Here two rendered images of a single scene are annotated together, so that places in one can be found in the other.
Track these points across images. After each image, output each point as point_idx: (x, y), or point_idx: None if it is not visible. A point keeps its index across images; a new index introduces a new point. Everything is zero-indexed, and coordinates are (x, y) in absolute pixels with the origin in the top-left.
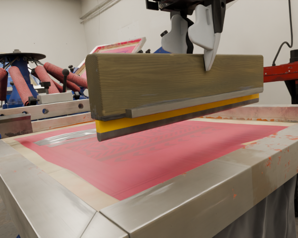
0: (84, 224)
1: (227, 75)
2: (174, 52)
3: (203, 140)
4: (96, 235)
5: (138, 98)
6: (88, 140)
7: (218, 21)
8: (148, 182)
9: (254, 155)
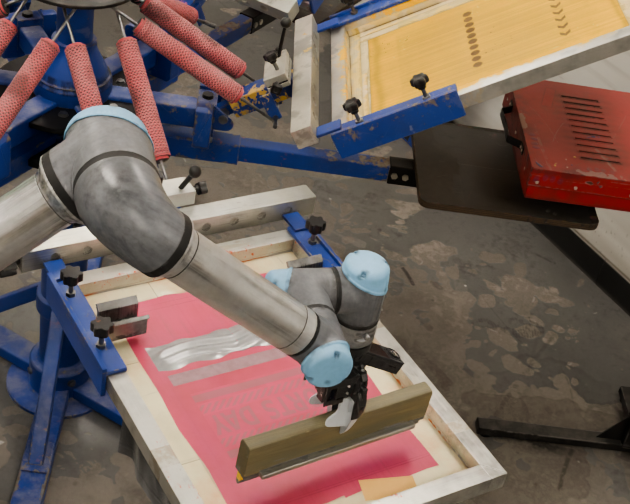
0: None
1: (367, 425)
2: (321, 403)
3: (334, 455)
4: None
5: (270, 463)
6: (217, 385)
7: (356, 413)
8: None
9: None
